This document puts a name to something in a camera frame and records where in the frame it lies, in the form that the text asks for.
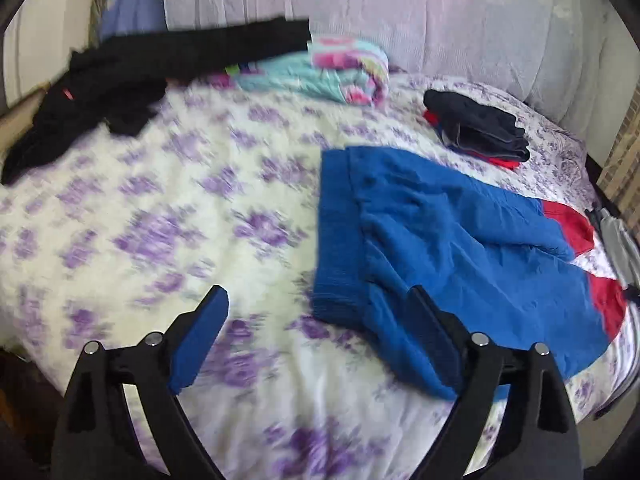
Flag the blue and red pants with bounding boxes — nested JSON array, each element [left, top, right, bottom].
[[311, 146, 627, 400]]

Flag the black clothing pile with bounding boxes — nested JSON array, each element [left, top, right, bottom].
[[1, 16, 311, 185]]

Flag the purple floral bed sheet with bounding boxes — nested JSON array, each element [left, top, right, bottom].
[[0, 71, 639, 480]]

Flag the grey garment at bed edge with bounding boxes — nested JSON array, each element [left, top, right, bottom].
[[586, 206, 640, 306]]

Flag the beige brick pattern curtain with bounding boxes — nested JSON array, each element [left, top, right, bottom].
[[598, 113, 640, 230]]

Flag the folded dark navy pants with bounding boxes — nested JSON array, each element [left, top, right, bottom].
[[423, 89, 530, 164]]

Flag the folded red garment under navy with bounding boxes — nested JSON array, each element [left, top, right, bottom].
[[423, 110, 521, 171]]

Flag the floral turquoise pink folded quilt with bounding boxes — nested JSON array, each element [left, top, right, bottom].
[[203, 35, 390, 107]]

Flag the blue patterned fabric behind headboard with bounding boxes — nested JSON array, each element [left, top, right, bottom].
[[99, 0, 167, 40]]

